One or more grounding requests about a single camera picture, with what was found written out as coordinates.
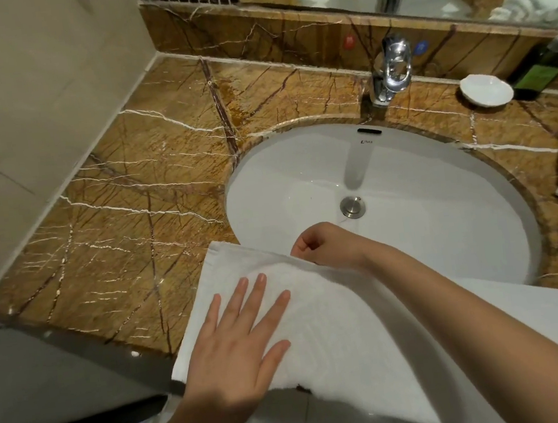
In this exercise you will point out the person's left hand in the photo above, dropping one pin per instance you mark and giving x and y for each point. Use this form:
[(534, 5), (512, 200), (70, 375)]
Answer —
[(230, 358)]

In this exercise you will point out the person's right hand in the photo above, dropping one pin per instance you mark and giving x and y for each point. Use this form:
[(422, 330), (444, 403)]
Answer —
[(335, 245)]

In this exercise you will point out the person's left thumb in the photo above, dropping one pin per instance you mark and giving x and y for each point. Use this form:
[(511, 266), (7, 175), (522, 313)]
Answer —
[(277, 359)]

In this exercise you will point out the person's left middle finger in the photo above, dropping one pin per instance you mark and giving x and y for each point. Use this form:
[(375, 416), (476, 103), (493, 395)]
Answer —
[(254, 300)]

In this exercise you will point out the person's right fingers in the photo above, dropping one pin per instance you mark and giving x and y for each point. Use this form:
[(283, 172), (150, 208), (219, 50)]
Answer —
[(307, 245)]

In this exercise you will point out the person's left little finger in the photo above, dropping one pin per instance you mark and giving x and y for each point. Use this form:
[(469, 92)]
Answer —
[(209, 316)]

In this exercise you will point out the large white towel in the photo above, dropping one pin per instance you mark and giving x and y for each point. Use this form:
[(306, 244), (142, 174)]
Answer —
[(335, 317)]

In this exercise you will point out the person's right forearm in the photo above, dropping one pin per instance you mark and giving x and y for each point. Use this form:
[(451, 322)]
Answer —
[(478, 312)]

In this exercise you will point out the round metal drain stopper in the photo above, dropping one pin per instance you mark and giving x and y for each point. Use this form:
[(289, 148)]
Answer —
[(353, 206)]

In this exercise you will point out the white oval sink basin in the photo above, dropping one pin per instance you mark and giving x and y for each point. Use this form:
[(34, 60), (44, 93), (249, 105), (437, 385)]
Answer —
[(429, 178)]

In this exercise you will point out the chrome faucet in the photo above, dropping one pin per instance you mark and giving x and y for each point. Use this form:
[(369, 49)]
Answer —
[(390, 78)]

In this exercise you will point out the red round sticker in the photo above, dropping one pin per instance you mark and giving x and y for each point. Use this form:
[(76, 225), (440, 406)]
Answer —
[(349, 41)]

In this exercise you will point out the blue round sticker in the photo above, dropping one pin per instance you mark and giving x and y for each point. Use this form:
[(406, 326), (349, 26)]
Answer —
[(422, 47)]

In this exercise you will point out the white soap dish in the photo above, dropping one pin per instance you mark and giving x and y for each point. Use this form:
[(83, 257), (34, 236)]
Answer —
[(487, 90)]

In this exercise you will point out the dark green bottle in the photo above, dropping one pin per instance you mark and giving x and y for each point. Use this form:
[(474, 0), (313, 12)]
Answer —
[(539, 74)]

